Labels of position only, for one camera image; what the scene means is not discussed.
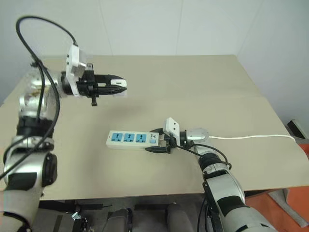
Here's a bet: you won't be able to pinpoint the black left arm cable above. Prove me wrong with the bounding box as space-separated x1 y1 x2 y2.
0 15 79 181

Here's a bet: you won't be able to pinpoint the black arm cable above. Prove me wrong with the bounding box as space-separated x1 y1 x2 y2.
0 15 79 181
174 143 234 171

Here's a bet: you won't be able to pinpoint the orange mat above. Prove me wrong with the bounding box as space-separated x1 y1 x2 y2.
243 142 309 232

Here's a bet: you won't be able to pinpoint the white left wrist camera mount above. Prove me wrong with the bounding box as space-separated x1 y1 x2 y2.
64 44 88 98

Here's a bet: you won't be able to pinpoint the white power strip blue sockets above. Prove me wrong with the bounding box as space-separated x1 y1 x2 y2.
105 130 160 149

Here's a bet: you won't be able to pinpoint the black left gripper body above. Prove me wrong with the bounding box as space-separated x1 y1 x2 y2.
76 63 100 107

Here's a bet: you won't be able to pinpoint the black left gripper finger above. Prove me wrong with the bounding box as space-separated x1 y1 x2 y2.
96 84 127 96
93 74 127 85

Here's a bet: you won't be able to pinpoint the white power strip cord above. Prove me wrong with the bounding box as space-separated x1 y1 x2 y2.
208 134 296 143

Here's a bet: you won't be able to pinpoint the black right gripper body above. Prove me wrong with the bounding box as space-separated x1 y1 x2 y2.
158 131 179 155

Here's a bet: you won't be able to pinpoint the white charger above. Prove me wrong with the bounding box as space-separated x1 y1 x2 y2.
110 79 128 98

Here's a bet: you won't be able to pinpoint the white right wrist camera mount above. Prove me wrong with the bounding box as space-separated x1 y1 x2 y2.
162 117 182 146

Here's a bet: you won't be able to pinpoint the grey foam strip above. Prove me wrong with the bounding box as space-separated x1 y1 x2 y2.
267 188 309 228

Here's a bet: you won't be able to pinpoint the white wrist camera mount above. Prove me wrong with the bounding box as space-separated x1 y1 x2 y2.
162 117 182 146
64 44 88 98

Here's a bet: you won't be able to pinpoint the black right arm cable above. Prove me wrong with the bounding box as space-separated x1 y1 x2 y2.
174 143 234 171

